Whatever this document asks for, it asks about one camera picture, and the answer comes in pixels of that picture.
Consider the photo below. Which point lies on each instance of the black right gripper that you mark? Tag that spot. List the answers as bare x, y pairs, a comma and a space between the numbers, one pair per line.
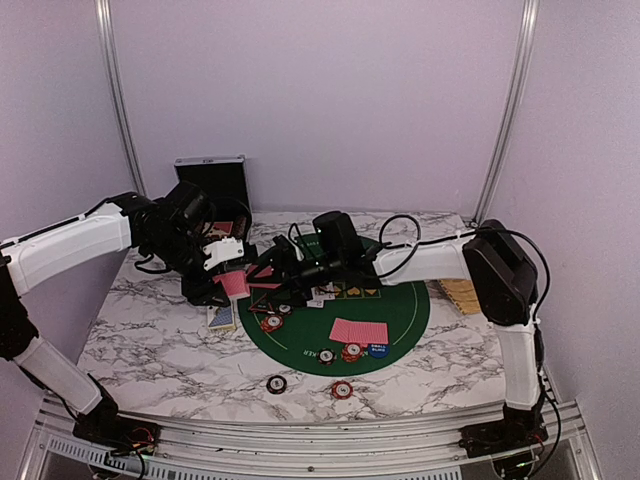
281, 261

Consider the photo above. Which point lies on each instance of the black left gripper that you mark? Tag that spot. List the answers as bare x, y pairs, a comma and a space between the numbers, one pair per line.
198, 290

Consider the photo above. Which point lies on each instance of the red playing card deck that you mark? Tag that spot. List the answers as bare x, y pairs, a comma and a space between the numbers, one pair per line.
234, 284

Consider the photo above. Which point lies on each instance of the red card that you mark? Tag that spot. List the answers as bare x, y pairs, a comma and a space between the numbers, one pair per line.
346, 331
373, 333
263, 285

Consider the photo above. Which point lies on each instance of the black red triangular dealer button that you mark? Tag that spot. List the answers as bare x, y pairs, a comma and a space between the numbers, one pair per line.
262, 307

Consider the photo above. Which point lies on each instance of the blue small blind button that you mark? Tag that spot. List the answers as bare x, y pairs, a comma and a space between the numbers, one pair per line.
378, 351

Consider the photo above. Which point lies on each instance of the black orange 100 chip stack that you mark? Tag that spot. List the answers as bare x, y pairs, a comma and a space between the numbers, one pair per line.
276, 384

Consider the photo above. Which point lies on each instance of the red beige 5 chip stack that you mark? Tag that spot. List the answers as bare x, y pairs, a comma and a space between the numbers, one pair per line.
341, 390

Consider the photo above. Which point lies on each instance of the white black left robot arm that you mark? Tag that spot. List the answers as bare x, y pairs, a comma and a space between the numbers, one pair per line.
170, 229

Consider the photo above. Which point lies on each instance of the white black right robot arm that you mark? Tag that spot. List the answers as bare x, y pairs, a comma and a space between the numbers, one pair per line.
504, 277

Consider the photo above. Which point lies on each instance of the blue gold card box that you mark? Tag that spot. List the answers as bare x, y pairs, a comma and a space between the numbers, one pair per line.
221, 319

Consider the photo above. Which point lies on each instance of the round green poker mat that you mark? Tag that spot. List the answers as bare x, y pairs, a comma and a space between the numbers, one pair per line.
405, 309

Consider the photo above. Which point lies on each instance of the aluminium poker chip case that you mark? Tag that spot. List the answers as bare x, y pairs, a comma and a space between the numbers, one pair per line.
224, 180

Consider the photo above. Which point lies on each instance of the woven bamboo tray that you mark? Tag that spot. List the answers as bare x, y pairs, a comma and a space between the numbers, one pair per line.
462, 294

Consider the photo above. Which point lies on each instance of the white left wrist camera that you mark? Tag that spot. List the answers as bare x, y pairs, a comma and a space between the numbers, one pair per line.
221, 251

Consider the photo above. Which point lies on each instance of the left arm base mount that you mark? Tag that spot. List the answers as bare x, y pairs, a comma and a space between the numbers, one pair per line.
122, 434

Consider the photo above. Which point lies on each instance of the front aluminium rail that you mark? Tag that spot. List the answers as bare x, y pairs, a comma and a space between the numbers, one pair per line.
410, 447

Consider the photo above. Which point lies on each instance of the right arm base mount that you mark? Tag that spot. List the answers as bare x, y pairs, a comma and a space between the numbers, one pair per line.
498, 437

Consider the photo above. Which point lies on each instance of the left aluminium frame post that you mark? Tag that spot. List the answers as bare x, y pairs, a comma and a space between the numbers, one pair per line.
116, 89

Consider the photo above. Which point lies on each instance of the aluminium frame post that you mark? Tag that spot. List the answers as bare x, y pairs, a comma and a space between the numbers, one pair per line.
515, 92
116, 89

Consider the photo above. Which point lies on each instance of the right aluminium frame post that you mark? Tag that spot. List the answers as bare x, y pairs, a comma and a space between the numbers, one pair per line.
515, 92

